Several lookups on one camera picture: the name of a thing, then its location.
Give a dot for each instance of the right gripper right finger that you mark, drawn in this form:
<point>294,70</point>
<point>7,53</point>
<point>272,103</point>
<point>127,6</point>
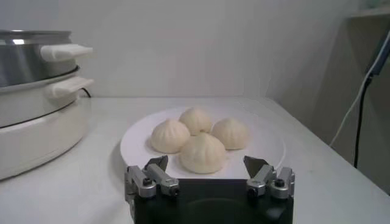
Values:
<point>262,179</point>

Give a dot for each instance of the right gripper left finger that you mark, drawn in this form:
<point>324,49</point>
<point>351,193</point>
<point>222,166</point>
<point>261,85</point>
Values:
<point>146,188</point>

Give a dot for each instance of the white steamed baozi bun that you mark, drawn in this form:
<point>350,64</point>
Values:
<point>196,120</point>
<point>202,153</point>
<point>231,133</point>
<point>169,136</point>

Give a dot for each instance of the stainless steel steamer basket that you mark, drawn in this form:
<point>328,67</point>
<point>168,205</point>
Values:
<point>27,61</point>

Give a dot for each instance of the round white plate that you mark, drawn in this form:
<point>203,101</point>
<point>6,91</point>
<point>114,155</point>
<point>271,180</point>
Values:
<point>137,146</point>

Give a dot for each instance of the white electric cooker base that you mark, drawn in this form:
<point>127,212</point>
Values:
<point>36,137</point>

